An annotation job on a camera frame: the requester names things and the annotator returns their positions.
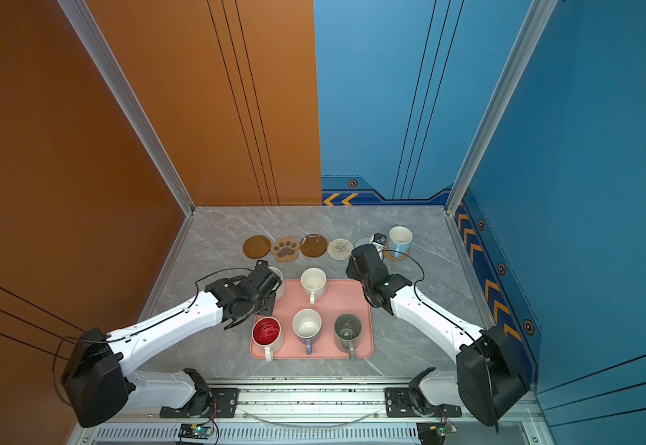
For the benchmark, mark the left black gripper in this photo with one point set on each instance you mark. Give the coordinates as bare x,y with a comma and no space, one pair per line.
271,304

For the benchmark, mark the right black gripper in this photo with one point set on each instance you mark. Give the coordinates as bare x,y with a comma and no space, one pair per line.
352,268

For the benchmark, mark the tan wicker round coaster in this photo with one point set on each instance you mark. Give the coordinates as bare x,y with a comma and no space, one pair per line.
394,255

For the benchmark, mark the white woven round coaster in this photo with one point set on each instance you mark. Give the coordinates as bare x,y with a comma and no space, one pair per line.
340,249

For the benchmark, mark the light blue mug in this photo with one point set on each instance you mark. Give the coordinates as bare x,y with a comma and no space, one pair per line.
399,239

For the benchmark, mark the plain brown round coaster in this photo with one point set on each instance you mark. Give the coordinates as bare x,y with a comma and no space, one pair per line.
256,247

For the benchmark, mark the dark brown rimmed coaster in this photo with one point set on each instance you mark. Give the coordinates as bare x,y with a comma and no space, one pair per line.
314,245

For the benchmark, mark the grey green mug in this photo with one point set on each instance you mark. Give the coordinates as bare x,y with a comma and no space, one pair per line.
348,329

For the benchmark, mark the paw shaped cork coaster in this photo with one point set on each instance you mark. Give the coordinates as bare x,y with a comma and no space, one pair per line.
285,249

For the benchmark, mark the purple mug white inside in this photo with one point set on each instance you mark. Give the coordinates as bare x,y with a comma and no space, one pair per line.
307,326

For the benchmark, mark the blue grey woven coaster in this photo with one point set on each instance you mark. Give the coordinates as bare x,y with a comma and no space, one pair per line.
363,241

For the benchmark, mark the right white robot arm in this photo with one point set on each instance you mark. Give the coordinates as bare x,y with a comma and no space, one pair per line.
490,377

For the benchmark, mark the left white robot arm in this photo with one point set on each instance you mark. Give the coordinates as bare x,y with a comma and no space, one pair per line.
103,377

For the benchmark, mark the pink rectangular tray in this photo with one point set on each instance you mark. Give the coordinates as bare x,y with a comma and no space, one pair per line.
342,296

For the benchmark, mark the red inside white mug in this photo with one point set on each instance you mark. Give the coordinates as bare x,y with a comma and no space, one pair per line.
268,336

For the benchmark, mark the green circuit board left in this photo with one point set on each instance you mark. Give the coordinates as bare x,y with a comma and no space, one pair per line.
197,433

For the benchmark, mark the circuit board right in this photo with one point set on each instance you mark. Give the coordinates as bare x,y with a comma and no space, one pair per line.
435,433

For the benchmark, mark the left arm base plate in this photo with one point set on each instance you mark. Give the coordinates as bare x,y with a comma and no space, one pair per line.
228,401

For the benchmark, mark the aluminium front rail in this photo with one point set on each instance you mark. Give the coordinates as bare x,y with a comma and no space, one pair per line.
338,411

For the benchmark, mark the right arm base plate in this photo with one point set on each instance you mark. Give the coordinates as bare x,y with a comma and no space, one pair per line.
406,402

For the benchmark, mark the aluminium corner post left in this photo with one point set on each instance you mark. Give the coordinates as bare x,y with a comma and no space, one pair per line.
87,30

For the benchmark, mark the aluminium corner post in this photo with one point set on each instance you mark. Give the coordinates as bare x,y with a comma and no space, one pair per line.
87,30
530,33

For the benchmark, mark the aluminium corner post right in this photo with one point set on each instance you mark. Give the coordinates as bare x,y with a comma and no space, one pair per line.
530,33

